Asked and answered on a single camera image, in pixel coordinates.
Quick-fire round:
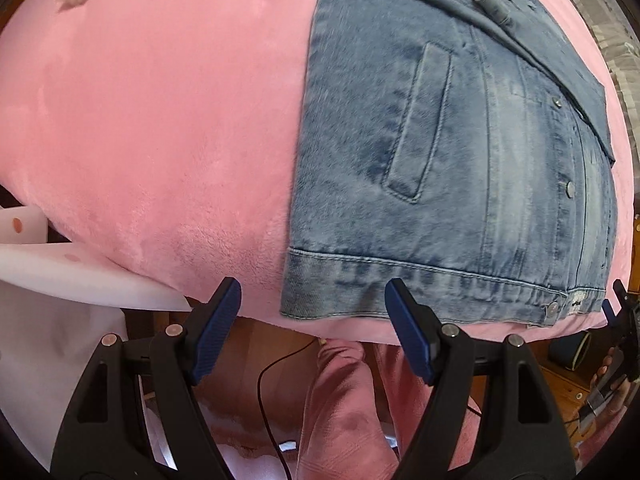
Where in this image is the blue denim jacket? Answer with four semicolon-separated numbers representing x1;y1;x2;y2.
281;0;617;326

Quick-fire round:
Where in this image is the person's right hand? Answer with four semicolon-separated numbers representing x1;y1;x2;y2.
574;349;637;461

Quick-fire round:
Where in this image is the pink trouser leg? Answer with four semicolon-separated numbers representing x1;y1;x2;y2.
296;339;433;479

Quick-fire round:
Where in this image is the white dotted bed sheet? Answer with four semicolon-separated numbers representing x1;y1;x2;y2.
1;206;190;467

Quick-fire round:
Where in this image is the pink bed cover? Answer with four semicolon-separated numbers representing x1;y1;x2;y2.
1;0;634;344

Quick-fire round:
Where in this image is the white lace curtain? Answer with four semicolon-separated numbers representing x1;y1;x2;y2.
569;0;640;141

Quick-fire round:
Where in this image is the black cable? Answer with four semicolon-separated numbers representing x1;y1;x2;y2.
256;336;321;480

